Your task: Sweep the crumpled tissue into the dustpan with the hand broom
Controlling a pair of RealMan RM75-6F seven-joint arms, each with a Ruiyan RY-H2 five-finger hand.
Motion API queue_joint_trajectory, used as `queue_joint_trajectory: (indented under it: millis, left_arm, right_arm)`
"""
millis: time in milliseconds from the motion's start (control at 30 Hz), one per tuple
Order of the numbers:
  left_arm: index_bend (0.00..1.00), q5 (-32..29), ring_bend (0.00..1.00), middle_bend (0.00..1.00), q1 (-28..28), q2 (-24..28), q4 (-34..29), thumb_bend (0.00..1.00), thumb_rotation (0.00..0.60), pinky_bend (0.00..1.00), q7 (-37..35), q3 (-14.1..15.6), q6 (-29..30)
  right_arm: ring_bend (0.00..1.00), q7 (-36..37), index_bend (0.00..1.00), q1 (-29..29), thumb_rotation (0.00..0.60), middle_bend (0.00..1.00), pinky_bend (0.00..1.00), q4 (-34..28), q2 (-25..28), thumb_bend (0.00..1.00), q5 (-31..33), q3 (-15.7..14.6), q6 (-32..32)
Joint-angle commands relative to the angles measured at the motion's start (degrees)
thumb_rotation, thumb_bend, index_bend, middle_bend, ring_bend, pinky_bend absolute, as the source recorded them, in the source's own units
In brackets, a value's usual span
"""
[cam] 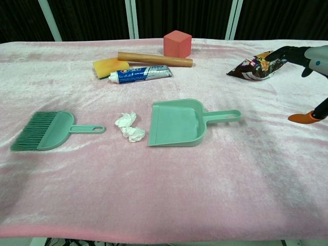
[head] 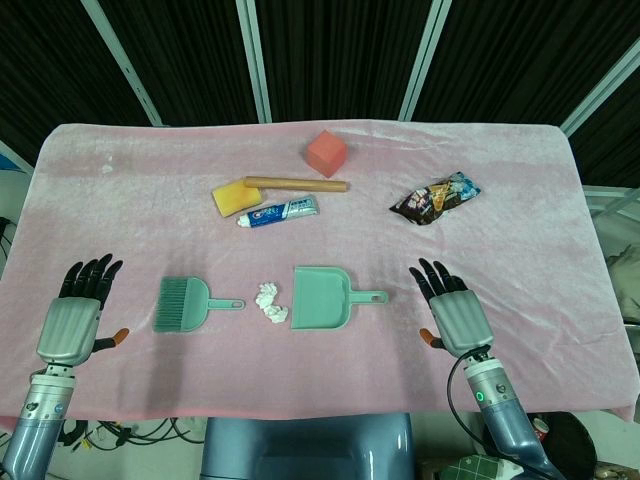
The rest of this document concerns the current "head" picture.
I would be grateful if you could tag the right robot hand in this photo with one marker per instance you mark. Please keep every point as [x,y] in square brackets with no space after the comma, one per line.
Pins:
[460,320]

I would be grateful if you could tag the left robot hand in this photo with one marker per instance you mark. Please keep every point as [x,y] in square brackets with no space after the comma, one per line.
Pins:
[67,325]

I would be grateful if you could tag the green hand broom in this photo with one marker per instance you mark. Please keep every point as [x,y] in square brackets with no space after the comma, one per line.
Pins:
[185,305]

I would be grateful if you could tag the green dustpan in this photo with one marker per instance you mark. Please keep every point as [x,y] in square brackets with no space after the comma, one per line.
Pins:
[320,300]

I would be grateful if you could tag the dark snack bag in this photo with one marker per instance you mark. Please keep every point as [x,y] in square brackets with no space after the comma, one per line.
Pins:
[435,200]

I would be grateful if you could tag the red drink can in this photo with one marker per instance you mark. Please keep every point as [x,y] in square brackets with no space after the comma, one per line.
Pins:
[541,429]

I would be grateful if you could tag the pink velvet cloth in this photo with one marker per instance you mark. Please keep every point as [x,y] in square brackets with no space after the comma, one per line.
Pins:
[320,365]

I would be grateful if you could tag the blue-grey robot torso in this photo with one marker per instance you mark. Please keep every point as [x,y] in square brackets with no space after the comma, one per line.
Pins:
[305,450]

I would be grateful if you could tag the yellow sponge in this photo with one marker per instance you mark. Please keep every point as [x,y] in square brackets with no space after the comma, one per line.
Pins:
[235,200]

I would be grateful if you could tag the wooden rolling stick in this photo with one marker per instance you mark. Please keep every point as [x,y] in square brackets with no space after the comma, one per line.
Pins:
[300,184]

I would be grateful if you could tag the blue white toothpaste tube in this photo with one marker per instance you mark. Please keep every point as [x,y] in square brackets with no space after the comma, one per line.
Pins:
[280,210]

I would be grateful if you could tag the red foam cube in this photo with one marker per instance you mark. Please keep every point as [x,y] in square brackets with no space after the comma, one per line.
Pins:
[325,152]

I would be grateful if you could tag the white frame post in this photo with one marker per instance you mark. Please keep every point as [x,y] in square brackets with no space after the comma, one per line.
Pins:
[425,60]
[600,90]
[15,157]
[255,60]
[122,65]

